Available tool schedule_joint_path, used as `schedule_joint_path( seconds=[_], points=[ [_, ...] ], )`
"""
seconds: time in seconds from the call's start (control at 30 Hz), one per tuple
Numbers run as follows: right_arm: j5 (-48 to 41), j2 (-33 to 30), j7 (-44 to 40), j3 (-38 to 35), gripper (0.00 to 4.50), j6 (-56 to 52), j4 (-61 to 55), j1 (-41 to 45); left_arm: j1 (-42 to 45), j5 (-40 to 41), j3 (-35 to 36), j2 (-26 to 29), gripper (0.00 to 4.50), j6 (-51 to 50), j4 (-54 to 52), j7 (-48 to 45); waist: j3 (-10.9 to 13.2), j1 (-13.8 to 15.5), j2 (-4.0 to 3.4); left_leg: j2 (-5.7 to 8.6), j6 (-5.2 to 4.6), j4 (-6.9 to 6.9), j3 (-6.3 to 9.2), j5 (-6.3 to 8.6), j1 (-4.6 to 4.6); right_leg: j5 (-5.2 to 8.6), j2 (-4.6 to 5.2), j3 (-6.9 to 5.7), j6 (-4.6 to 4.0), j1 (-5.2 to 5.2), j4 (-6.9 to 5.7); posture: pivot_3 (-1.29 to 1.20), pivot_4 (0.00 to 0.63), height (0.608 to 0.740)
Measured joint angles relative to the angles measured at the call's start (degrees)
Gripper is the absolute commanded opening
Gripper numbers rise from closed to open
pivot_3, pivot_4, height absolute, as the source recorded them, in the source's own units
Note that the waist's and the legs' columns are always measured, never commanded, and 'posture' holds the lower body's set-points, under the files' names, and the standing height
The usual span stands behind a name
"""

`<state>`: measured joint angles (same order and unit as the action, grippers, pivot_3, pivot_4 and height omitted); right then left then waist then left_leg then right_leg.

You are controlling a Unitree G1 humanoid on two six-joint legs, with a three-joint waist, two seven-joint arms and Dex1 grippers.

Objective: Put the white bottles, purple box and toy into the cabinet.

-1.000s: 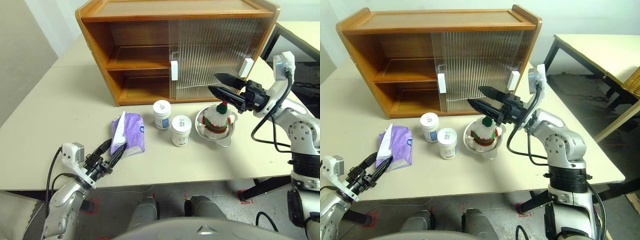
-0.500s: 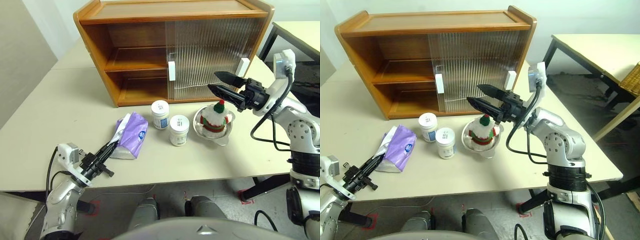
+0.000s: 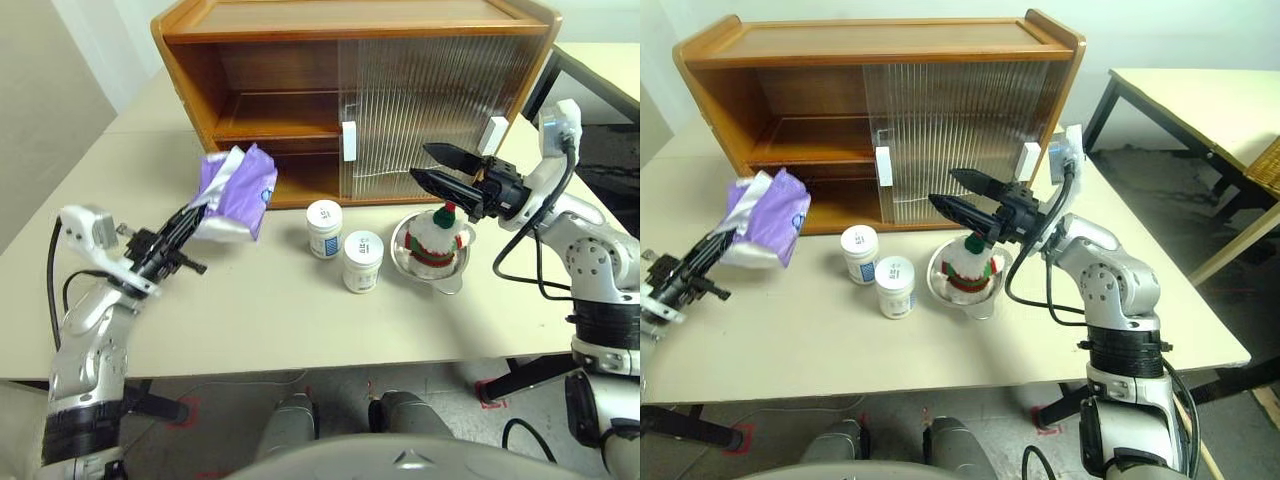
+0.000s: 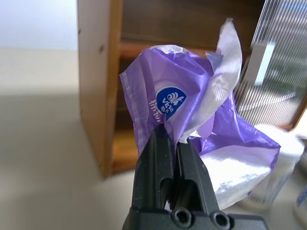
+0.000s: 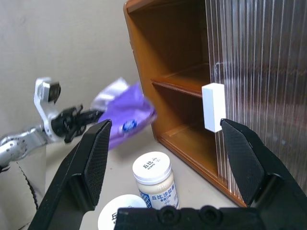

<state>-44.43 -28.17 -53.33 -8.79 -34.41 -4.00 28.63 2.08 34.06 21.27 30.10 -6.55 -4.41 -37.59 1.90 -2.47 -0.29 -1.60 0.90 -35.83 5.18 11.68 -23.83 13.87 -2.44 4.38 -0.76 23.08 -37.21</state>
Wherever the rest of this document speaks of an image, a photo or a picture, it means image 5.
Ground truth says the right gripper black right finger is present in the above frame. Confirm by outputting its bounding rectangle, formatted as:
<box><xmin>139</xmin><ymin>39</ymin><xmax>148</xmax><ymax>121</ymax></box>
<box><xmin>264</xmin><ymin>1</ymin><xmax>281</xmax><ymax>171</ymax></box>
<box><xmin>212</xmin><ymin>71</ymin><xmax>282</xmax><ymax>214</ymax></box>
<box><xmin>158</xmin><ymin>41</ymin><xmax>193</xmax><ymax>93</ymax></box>
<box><xmin>220</xmin><ymin>118</ymin><xmax>307</xmax><ymax>230</ymax></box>

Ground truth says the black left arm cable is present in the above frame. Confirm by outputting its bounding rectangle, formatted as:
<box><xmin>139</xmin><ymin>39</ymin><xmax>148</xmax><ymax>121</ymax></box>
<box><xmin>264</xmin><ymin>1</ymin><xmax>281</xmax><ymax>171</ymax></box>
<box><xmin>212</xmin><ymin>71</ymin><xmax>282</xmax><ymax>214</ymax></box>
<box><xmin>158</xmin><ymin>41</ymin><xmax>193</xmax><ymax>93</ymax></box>
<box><xmin>0</xmin><ymin>161</ymin><xmax>39</xmax><ymax>210</ymax></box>

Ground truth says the white-lidded sauce bottle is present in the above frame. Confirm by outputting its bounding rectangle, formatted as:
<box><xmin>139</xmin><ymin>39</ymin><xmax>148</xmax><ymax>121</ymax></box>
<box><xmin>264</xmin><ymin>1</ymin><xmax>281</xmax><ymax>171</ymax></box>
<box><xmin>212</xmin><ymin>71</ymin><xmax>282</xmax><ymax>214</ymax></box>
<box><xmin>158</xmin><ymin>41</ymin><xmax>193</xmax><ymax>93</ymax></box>
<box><xmin>97</xmin><ymin>194</ymin><xmax>147</xmax><ymax>230</ymax></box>
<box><xmin>132</xmin><ymin>151</ymin><xmax>180</xmax><ymax>209</ymax></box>

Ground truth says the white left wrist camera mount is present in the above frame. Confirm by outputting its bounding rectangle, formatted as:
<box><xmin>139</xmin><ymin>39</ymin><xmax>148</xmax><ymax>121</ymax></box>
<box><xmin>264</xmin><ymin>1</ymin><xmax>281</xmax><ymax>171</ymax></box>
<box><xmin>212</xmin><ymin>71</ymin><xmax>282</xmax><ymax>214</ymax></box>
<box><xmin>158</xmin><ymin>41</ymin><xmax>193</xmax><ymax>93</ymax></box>
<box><xmin>33</xmin><ymin>76</ymin><xmax>62</xmax><ymax>143</ymax></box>

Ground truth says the brown wooden cabinet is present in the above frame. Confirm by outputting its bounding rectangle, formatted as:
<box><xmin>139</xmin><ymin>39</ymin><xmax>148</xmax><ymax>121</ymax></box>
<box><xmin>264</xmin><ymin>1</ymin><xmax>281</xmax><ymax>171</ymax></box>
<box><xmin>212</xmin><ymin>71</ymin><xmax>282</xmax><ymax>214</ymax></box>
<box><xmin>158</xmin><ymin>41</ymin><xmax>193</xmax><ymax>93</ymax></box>
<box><xmin>123</xmin><ymin>0</ymin><xmax>248</xmax><ymax>208</ymax></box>

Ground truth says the white door handle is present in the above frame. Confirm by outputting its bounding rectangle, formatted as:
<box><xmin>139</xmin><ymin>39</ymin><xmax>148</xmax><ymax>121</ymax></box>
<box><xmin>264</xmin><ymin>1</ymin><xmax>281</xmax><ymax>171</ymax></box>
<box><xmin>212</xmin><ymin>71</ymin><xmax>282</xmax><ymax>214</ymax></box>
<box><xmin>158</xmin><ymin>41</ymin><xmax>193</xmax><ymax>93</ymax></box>
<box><xmin>201</xmin><ymin>83</ymin><xmax>226</xmax><ymax>133</ymax></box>

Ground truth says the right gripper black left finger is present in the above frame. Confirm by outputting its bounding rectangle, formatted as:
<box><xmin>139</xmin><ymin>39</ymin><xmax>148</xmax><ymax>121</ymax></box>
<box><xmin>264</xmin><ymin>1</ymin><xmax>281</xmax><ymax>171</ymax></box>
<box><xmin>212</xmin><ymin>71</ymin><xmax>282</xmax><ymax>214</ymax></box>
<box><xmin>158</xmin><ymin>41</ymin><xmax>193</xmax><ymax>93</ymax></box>
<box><xmin>28</xmin><ymin>119</ymin><xmax>113</xmax><ymax>230</ymax></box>

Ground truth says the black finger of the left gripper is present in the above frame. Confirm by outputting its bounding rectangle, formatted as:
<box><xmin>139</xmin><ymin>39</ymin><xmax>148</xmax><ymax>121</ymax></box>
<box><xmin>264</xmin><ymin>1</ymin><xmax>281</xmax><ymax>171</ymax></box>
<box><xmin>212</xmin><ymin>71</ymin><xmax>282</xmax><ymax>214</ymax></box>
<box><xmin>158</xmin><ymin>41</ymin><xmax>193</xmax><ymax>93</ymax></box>
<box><xmin>80</xmin><ymin>116</ymin><xmax>103</xmax><ymax>130</ymax></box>
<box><xmin>81</xmin><ymin>108</ymin><xmax>106</xmax><ymax>118</ymax></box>

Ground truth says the ribbed clear sliding door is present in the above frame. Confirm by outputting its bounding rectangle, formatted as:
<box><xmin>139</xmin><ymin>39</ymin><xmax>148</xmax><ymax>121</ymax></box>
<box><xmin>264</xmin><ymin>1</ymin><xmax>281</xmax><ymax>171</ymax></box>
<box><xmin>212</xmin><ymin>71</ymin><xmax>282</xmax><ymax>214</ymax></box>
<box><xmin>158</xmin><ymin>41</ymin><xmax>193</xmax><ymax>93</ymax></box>
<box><xmin>205</xmin><ymin>0</ymin><xmax>307</xmax><ymax>195</ymax></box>

